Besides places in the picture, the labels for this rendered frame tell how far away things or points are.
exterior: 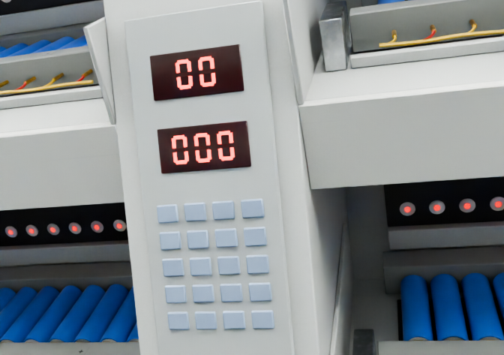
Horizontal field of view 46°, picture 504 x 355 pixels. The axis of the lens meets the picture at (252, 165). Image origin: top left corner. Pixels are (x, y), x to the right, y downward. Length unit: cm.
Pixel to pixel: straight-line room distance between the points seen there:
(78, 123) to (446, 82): 19
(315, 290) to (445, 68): 13
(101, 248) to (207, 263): 23
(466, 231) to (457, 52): 17
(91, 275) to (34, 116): 18
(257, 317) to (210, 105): 10
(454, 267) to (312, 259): 17
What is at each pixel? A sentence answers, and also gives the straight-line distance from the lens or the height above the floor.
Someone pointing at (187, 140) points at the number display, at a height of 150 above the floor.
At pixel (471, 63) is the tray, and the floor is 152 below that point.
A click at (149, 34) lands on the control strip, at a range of 30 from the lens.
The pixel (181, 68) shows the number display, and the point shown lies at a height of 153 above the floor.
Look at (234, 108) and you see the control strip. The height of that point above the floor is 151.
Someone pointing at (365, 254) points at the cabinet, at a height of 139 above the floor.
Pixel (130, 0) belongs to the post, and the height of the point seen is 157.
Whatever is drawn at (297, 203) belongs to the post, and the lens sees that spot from 28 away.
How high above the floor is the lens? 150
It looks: 3 degrees down
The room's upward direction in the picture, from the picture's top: 5 degrees counter-clockwise
